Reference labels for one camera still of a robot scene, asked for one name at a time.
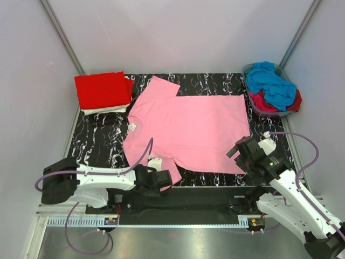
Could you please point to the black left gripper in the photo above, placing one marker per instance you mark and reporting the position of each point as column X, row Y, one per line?
column 165, row 178

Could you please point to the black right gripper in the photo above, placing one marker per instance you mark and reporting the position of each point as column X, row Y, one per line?
column 243, row 155

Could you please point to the dark red t shirt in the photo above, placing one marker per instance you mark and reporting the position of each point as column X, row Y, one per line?
column 296, row 105

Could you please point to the white slotted cable duct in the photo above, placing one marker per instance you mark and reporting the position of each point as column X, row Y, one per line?
column 130, row 222

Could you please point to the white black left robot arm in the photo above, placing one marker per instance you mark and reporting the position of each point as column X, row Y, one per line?
column 66, row 180

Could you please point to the magenta t shirt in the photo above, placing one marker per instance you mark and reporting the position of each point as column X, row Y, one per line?
column 261, row 104

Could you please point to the pink t shirt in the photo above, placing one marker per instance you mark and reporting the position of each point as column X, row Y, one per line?
column 192, row 132

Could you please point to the folded white t shirt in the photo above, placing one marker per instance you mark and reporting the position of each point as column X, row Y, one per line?
column 114, row 109

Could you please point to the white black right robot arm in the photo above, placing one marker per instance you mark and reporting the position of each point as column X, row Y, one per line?
column 321, row 233

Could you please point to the grey plastic laundry basket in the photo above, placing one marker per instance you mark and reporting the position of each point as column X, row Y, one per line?
column 280, row 72

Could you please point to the blue t shirt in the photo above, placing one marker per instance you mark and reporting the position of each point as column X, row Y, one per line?
column 277, row 91

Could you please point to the folded red t shirt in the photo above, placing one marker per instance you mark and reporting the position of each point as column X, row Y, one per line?
column 96, row 91

